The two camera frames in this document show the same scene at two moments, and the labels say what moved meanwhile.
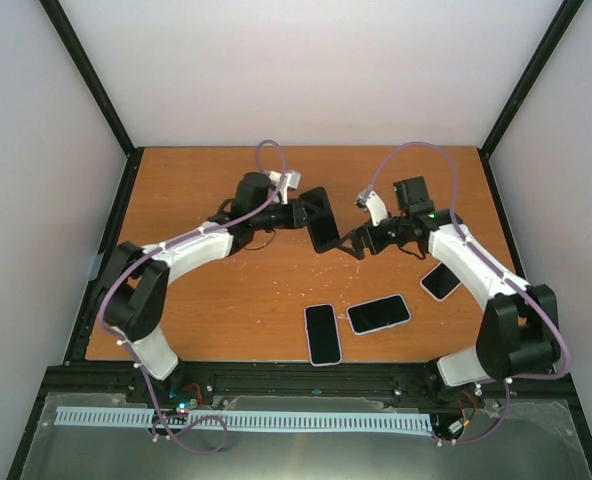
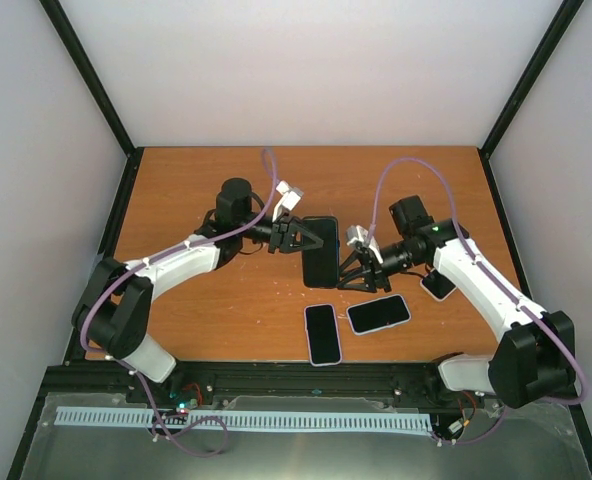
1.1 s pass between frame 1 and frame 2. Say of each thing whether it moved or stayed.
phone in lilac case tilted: stayed
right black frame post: stayed
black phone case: moved
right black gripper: moved
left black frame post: stayed
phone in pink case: stayed
